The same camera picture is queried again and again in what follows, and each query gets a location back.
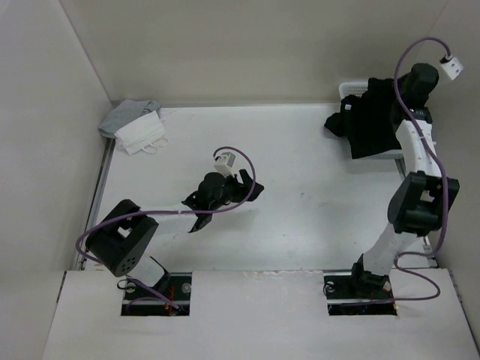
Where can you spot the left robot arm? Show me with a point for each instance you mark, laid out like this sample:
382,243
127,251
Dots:
121,246

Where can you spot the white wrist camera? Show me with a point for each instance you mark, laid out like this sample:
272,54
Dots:
451,66
223,163

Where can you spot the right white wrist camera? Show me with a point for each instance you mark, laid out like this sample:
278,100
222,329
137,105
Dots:
451,66

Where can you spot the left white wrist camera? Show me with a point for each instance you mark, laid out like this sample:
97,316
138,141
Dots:
223,163

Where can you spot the black tank top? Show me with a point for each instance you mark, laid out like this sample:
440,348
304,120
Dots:
364,121

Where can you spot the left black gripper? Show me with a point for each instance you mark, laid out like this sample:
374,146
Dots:
243,190

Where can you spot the folded grey tank top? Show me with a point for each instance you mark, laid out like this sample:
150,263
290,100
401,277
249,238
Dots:
125,113

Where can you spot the white plastic laundry basket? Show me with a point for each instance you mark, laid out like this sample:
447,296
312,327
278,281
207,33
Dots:
358,88

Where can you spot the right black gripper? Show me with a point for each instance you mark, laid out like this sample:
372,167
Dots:
400,79

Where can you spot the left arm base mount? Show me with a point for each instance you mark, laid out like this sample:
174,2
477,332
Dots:
140,302

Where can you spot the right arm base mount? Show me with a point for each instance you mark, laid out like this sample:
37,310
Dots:
343,299

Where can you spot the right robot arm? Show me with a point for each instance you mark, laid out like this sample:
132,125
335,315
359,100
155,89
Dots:
422,202

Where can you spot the folded white tank top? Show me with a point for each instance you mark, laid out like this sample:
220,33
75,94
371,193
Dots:
146,134

